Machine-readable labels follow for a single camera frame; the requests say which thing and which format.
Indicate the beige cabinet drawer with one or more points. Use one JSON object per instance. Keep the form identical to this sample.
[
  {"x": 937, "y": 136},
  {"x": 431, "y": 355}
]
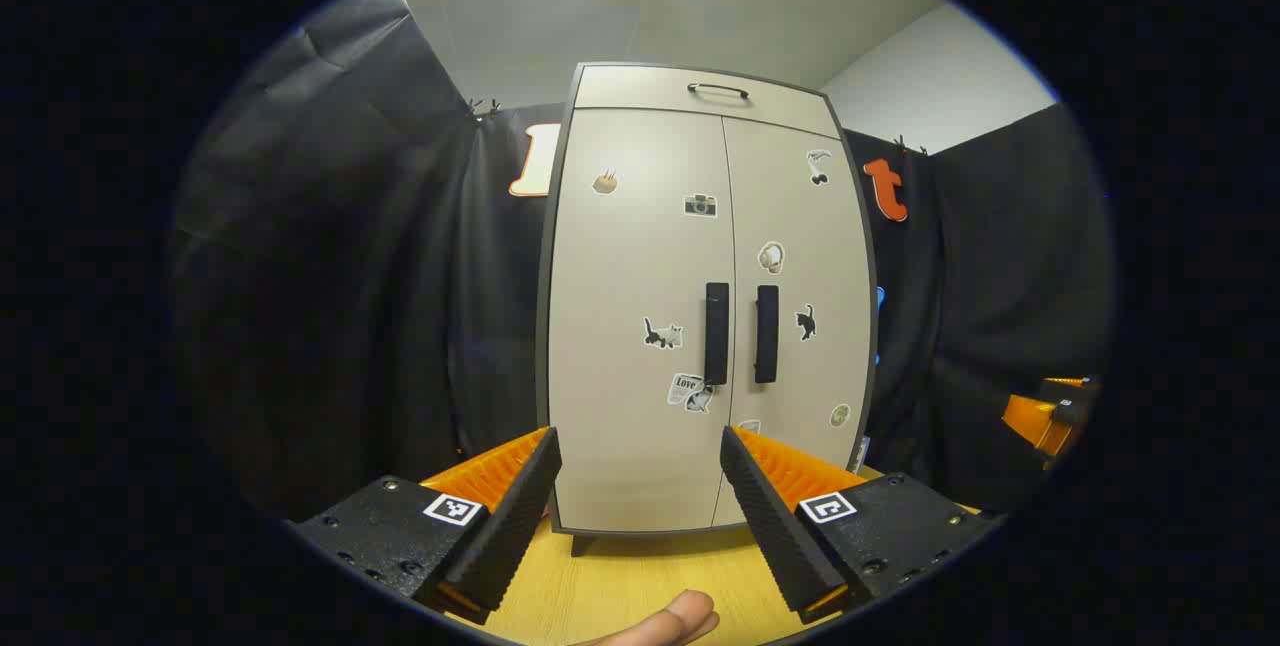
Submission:
[{"x": 640, "y": 88}]

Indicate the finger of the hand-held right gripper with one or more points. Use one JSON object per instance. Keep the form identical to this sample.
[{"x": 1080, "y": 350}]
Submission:
[
  {"x": 1030, "y": 418},
  {"x": 1075, "y": 401}
]

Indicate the beige double-door shoe cabinet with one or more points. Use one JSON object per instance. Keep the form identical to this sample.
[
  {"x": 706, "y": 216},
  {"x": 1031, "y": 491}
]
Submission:
[{"x": 542, "y": 346}]

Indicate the beige cabinet door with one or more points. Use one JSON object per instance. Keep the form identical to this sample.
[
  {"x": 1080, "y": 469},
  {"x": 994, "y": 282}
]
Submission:
[
  {"x": 620, "y": 266},
  {"x": 810, "y": 226}
]

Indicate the small black cloth clip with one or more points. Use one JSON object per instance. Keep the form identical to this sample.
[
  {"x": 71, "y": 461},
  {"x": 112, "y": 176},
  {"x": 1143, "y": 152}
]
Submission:
[
  {"x": 908, "y": 145},
  {"x": 485, "y": 109}
]

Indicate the black backdrop cloth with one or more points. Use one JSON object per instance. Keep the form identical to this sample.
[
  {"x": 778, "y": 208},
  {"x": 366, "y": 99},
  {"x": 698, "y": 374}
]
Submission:
[{"x": 350, "y": 276}]

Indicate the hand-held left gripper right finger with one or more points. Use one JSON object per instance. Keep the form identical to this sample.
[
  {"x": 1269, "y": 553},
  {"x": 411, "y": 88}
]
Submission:
[{"x": 775, "y": 526}]

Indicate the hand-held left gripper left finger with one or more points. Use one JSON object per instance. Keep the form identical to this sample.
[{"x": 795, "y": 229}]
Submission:
[{"x": 510, "y": 526}]

